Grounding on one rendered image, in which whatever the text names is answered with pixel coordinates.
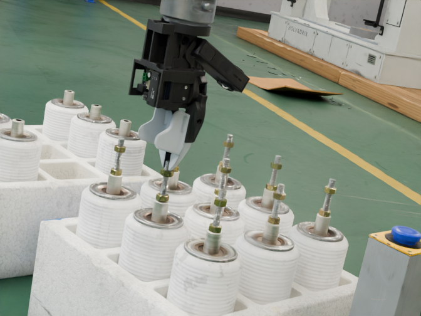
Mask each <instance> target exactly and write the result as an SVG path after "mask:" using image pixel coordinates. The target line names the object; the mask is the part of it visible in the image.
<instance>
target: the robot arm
mask: <svg viewBox="0 0 421 316"><path fill-rule="evenodd" d="M216 6H217V0H161V4H160V11H159V13H160V14H161V15H162V16H163V17H160V19H148V21H147V29H146V33H145V41H144V45H143V52H142V59H135V58H134V62H133V69H132V76H131V80H130V88H129V93H128V94H129V95H142V98H143V100H146V101H147V105H150V106H152V107H155V110H154V114H153V118H152V120H151V121H149V122H147V123H146V124H143V125H141V126H140V128H139V130H138V137H139V138H140V139H141V140H144V141H146V142H150V143H152V144H155V147H156V148H158V149H159V153H160V160H161V163H162V167H165V161H169V166H168V170H170V171H171V170H173V169H174V168H175V167H176V166H177V165H178V164H179V162H180V161H181V160H182V159H183V157H184V155H186V153H187V152H188V150H189V149H190V147H191V145H192V143H193V142H195V139H196V137H197V135H198V133H199V131H200V129H201V127H202V124H203V122H204V118H205V109H206V101H207V95H206V94H207V79H206V77H205V73H206V72H207V73H208V74H209V75H210V76H211V77H212V78H213V79H215V80H216V81H217V83H218V84H219V85H220V86H221V87H223V88H224V89H226V90H229V91H231V92H233V91H236V92H241V93H242V92H243V90H244V89H245V87H246V85H247V83H248V81H249V80H250V78H249V77H248V76H246V75H245V74H244V72H243V71H242V70H241V69H240V68H239V67H238V66H236V65H234V64H233V63H232V62H231V61H229V60H228V59H227V58H226V57H225V56H224V55H223V54H222V53H221V52H220V51H218V50H217V49H216V48H215V47H214V46H212V45H211V44H210V43H209V42H208V41H207V40H206V39H203V38H199V37H197V36H210V31H211V26H209V24H212V23H213V22H214V16H215V12H216ZM136 69H138V70H144V71H143V76H142V83H138V84H137V87H133V83H134V78H135V70H136ZM179 108H185V112H183V111H181V110H179Z"/></svg>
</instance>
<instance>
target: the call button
mask: <svg viewBox="0 0 421 316"><path fill-rule="evenodd" d="M391 234H392V235H393V239H394V240H395V241H397V242H399V243H402V244H405V245H416V242H418V241H420V238H421V234H420V233H419V232H418V231H417V230H415V229H412V228H409V227H406V226H394V227H393V228H392V231H391Z"/></svg>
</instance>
